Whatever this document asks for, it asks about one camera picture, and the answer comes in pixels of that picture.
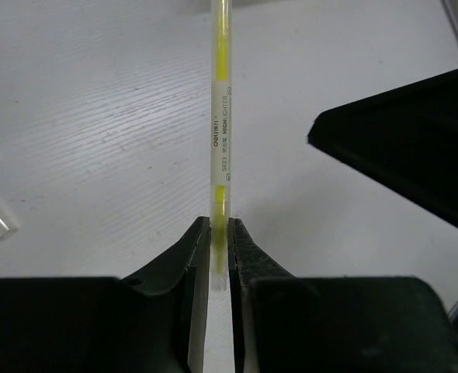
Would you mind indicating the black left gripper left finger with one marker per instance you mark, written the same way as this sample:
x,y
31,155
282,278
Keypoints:
x,y
163,307

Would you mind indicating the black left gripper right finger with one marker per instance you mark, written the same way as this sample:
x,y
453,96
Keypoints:
x,y
247,264

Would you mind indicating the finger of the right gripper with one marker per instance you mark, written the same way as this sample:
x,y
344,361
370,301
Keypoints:
x,y
406,139

